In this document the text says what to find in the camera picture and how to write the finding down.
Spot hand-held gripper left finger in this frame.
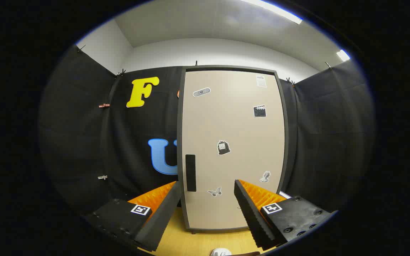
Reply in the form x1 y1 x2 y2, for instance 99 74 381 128
84 181 183 252

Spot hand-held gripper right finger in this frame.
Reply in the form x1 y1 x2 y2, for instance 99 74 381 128
233 179 335 251

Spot grey shoe cabinet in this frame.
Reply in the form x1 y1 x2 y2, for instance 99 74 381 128
177 65 290 234

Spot black backdrop cloth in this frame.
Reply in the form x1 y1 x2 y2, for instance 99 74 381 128
38 44 375 228

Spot long ceiling light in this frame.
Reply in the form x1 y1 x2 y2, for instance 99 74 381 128
241 0 303 25

